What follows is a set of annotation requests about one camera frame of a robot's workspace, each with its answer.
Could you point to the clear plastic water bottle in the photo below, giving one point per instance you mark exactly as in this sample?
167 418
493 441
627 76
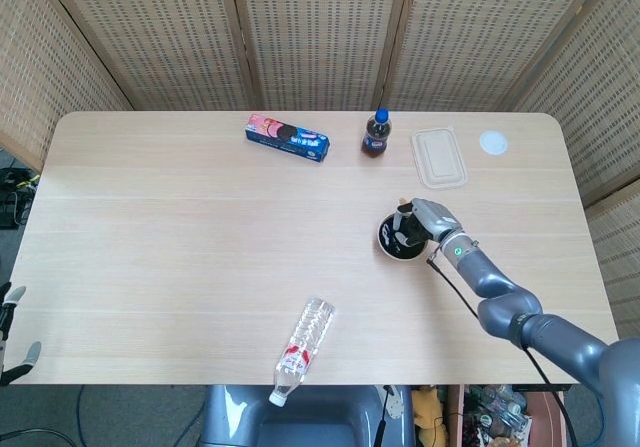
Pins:
305 339

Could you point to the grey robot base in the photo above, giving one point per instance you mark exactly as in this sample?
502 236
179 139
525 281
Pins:
320 422

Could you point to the brown cabinet with clutter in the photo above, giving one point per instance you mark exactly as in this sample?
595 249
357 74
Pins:
500 417

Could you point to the small Pepsi cola bottle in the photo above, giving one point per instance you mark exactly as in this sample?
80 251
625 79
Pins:
376 139

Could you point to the beige rectangular container lid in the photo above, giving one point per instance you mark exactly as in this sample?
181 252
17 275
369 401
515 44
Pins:
440 157

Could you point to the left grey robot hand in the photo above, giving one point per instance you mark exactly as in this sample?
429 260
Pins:
5 327

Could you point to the white bowl dark liquid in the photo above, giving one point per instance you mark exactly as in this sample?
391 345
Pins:
405 253

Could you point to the woven wooden folding screen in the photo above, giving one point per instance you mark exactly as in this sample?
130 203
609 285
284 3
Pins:
320 37

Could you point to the blue cookie box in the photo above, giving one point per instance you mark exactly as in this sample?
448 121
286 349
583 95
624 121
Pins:
287 138

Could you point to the black equipment on floor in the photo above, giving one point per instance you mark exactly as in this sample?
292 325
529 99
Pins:
10 202

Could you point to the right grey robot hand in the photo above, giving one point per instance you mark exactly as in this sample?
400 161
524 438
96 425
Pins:
435 217

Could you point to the white round table grommet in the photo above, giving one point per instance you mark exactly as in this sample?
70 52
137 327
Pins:
494 143

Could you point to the yellow plush toy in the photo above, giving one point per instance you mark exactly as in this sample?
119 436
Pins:
430 412

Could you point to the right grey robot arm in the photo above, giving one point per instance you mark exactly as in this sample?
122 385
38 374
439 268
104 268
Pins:
505 297

